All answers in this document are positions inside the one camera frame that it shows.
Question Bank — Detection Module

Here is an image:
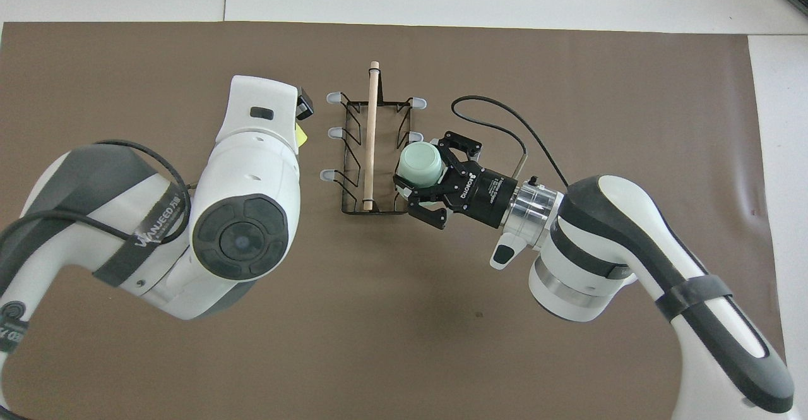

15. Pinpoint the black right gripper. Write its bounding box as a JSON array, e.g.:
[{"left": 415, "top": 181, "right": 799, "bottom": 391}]
[{"left": 393, "top": 131, "right": 521, "bottom": 230}]

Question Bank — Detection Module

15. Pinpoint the brown table mat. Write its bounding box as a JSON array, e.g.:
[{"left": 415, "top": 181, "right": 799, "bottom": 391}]
[{"left": 0, "top": 21, "right": 795, "bottom": 420}]

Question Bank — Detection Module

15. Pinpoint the pale green plastic cup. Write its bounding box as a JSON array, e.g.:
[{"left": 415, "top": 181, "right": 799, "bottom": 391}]
[{"left": 396, "top": 143, "right": 444, "bottom": 188}]

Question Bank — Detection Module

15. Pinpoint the black wire cup rack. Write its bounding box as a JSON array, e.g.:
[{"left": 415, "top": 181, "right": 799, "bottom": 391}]
[{"left": 320, "top": 61, "right": 427, "bottom": 215}]

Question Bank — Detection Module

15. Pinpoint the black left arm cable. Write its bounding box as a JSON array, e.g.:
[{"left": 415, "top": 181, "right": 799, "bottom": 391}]
[{"left": 0, "top": 139, "right": 191, "bottom": 244}]

